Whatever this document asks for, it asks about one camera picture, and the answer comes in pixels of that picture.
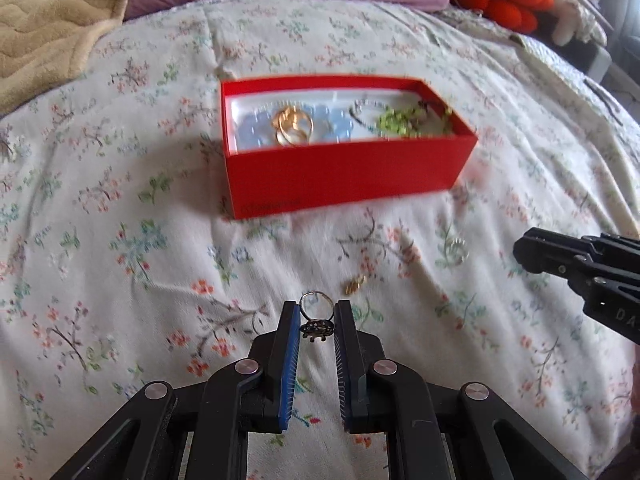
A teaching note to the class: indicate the red cardboard box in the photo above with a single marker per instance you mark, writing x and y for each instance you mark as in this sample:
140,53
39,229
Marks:
340,175

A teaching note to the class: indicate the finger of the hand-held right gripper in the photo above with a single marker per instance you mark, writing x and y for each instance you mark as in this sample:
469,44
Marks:
610,295
540,241

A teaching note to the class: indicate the small gold charm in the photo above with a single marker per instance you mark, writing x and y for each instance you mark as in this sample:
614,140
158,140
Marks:
354,286

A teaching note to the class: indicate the beige quilted blanket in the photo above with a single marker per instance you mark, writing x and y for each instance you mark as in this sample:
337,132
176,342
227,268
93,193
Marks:
50,20

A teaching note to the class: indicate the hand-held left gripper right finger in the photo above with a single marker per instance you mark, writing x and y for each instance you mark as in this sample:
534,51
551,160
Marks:
345,375

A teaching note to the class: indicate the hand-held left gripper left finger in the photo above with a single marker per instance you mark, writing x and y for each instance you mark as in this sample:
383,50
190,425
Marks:
289,380

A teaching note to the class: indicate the floral bedsheet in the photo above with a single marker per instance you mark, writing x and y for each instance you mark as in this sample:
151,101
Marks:
125,235

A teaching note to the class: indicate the white plush toy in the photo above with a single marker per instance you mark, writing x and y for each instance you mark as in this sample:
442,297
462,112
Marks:
567,20

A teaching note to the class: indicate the grey box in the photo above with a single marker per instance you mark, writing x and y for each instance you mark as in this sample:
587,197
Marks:
597,62

